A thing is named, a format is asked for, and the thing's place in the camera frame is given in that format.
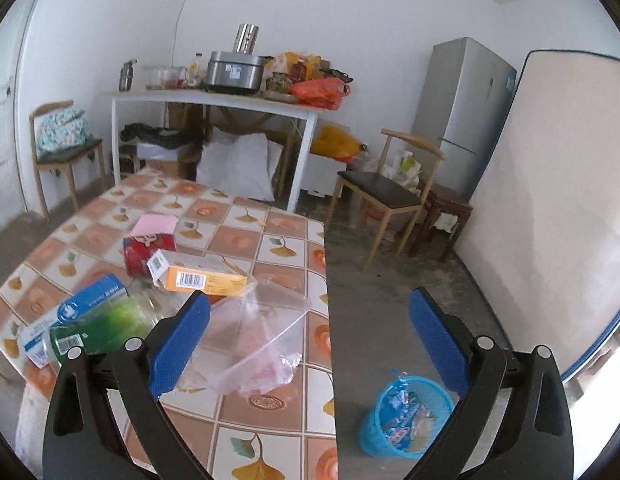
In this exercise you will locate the white storage box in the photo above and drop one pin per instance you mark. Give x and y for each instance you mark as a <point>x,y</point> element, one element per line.
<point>322,175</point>

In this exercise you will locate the pink cloth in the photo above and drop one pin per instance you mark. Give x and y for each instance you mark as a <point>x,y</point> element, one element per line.
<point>152,222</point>

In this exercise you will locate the steel rice cooker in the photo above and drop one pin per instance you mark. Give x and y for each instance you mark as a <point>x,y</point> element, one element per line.
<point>235,75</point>

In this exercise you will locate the cooking oil bottle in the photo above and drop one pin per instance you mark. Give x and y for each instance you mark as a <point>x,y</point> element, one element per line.
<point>194,72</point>

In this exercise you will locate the orange cardboard box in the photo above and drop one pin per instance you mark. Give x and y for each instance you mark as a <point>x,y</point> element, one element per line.
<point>210,280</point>

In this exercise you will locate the grey refrigerator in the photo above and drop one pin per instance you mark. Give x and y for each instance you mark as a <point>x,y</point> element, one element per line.
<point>460,100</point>

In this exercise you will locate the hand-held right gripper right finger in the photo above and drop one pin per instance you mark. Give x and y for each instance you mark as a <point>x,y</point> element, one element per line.
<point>440,345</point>

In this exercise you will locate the white mattress with blue edge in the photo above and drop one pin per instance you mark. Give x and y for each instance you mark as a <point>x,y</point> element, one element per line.
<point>555,210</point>

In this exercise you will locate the red cartoon drink can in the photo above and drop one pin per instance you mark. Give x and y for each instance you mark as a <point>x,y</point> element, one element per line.
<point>140,255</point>

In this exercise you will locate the wooden chair with dark seat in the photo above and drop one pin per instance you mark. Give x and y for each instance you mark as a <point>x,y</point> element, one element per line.
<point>65,152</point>

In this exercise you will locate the white side table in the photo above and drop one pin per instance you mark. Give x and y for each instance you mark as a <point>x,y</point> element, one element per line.
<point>215,100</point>

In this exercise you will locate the blue white carton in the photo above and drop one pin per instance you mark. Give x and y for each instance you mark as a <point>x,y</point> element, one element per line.
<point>80,300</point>

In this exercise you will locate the leaf patterned tablecloth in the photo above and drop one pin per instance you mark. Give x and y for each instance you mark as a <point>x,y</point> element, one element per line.
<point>285,260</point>

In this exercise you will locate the blue white plastic bag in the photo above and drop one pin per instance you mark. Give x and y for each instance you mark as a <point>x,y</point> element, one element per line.
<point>405,410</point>

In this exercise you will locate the floral cushion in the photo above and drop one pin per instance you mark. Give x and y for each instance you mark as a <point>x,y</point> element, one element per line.
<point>62,130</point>

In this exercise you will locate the black cloth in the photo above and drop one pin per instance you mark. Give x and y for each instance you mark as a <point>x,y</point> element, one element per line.
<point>155,135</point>

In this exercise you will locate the glass bowl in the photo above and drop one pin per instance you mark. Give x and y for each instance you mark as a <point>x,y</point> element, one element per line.
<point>165,77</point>

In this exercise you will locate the yellow food packet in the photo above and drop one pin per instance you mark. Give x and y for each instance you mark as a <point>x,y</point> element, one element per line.
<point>285,62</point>

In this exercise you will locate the clear plastic bag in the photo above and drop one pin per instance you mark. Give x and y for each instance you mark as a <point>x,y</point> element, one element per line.
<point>260,330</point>

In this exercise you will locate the orange plastic bag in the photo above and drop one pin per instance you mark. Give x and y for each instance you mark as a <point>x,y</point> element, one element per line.
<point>317,92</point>

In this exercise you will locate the wooden chair with black seat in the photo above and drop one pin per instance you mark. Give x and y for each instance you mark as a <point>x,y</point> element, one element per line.
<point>380,190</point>

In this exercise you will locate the white green shopping bag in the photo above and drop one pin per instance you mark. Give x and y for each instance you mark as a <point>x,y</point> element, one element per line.
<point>407,167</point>

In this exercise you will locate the yellow plastic bag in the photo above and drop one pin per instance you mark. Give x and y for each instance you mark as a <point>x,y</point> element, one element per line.
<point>335,142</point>

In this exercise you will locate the blue plastic wastebasket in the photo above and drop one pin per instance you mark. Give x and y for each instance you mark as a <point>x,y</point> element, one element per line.
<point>375,435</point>

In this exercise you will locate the white plastic sack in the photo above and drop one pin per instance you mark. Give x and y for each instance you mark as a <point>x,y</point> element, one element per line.
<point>235,165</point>

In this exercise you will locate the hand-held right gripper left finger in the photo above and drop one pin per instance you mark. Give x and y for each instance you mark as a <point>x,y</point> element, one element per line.
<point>180,345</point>

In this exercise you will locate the white door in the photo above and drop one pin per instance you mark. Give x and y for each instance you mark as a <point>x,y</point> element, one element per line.
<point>10,110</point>

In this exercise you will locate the dark wooden stool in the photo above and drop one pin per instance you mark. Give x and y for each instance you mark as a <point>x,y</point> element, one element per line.
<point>447,200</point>

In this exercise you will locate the green plastic bottle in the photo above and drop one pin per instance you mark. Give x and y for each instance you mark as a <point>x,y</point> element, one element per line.
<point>105,320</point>

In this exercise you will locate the steel thermos bottle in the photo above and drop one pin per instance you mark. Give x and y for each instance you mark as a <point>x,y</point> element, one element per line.
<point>126,77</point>

